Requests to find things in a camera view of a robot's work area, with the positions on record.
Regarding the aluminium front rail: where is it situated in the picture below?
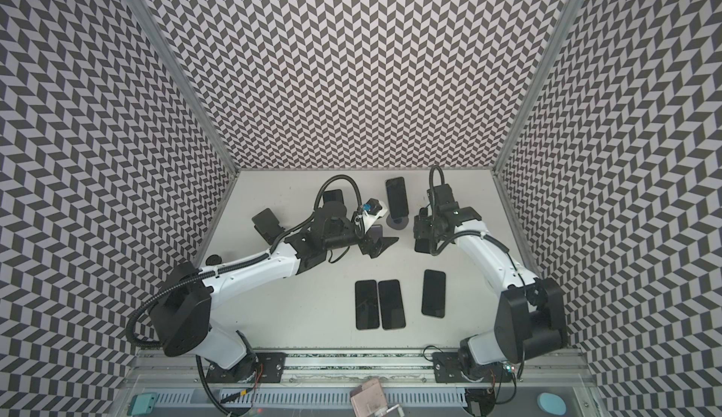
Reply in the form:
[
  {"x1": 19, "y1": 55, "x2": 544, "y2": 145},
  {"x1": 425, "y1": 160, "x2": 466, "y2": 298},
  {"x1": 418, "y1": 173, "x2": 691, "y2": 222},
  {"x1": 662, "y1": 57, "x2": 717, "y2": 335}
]
[{"x1": 120, "y1": 347, "x2": 595, "y2": 389}]

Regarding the teal square object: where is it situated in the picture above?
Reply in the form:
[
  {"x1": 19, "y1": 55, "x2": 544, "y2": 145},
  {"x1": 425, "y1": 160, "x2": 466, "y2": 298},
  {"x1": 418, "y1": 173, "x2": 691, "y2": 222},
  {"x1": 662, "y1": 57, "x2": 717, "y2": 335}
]
[{"x1": 126, "y1": 393, "x2": 158, "y2": 417}]

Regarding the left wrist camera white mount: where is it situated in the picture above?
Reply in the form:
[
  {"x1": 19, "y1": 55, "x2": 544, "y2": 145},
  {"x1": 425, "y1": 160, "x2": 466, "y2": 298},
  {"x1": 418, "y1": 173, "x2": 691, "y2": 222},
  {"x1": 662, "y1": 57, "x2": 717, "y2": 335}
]
[{"x1": 361, "y1": 198, "x2": 388, "y2": 232}]

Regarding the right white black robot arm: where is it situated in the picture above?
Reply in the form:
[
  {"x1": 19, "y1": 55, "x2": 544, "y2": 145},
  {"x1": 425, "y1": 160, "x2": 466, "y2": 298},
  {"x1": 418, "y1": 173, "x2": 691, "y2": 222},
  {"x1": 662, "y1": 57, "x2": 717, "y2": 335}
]
[{"x1": 414, "y1": 165, "x2": 568, "y2": 381}]

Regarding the pink box at front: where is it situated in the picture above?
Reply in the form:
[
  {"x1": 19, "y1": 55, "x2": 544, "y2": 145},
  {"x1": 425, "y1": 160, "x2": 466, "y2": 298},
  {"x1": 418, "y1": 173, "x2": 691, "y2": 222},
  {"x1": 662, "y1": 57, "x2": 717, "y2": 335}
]
[{"x1": 350, "y1": 378, "x2": 405, "y2": 417}]

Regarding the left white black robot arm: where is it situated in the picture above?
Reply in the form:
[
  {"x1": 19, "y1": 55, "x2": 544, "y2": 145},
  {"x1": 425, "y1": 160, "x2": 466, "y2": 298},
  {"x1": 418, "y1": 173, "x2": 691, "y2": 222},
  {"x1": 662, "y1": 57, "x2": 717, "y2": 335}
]
[{"x1": 124, "y1": 174, "x2": 397, "y2": 381}]

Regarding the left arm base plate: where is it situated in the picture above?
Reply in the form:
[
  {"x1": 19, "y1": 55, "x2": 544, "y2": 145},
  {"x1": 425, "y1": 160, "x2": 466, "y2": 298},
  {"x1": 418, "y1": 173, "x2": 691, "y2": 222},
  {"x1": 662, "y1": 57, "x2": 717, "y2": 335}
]
[{"x1": 205, "y1": 351, "x2": 287, "y2": 385}]

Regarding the black stand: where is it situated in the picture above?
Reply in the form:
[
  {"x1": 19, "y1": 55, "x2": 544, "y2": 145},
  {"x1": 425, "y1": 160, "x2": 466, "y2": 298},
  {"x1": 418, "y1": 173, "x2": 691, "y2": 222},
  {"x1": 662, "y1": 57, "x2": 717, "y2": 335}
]
[{"x1": 251, "y1": 208, "x2": 285, "y2": 245}]

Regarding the black phone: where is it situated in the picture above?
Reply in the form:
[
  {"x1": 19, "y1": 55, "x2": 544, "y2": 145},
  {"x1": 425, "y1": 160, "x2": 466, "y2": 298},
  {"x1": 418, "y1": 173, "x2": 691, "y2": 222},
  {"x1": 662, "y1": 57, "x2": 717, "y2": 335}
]
[
  {"x1": 355, "y1": 280, "x2": 380, "y2": 331},
  {"x1": 322, "y1": 189, "x2": 344, "y2": 205},
  {"x1": 385, "y1": 177, "x2": 409, "y2": 220},
  {"x1": 378, "y1": 280, "x2": 406, "y2": 331},
  {"x1": 421, "y1": 270, "x2": 447, "y2": 318},
  {"x1": 415, "y1": 238, "x2": 432, "y2": 255}
]

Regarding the teal round object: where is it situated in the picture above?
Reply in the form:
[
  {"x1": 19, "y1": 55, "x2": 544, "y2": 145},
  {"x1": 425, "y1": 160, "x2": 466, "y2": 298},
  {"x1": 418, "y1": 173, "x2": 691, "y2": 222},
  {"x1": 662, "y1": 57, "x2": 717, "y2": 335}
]
[{"x1": 537, "y1": 393, "x2": 568, "y2": 416}]

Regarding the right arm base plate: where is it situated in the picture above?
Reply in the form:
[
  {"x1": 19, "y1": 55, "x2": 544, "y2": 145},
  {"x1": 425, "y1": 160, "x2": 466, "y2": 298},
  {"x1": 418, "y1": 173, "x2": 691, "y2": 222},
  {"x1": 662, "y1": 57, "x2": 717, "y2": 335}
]
[{"x1": 431, "y1": 351, "x2": 513, "y2": 384}]

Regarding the small jar with black lid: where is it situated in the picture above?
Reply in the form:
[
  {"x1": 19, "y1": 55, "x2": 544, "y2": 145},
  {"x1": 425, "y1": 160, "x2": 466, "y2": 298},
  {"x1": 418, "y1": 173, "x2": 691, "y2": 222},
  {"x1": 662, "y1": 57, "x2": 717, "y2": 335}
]
[{"x1": 205, "y1": 255, "x2": 223, "y2": 267}]

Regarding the grey stand under back phone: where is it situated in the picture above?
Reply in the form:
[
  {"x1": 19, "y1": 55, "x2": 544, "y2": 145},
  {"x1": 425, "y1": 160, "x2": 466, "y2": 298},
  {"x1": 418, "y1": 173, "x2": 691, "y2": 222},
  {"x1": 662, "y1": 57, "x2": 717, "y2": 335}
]
[{"x1": 387, "y1": 216, "x2": 409, "y2": 231}]

